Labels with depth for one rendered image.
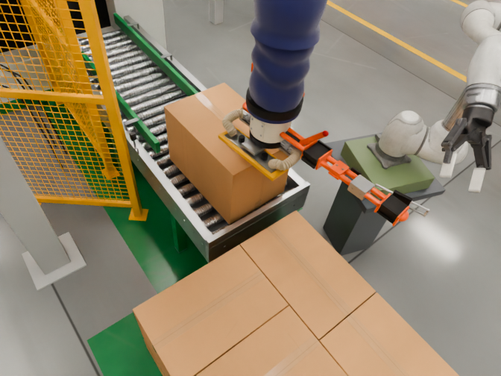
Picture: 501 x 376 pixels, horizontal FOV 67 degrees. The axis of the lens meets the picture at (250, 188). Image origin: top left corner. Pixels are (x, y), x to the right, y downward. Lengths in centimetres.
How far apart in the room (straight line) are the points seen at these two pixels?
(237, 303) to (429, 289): 145
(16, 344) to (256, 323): 138
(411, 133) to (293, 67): 85
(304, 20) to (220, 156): 80
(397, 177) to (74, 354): 197
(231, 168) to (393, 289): 146
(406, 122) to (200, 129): 101
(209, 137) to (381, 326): 121
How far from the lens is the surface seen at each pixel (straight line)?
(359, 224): 241
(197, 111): 204
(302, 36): 129
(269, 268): 192
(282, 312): 183
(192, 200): 213
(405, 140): 202
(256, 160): 158
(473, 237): 326
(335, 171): 144
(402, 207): 141
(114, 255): 264
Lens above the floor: 222
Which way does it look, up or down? 50 degrees down
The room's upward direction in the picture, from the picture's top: 7 degrees clockwise
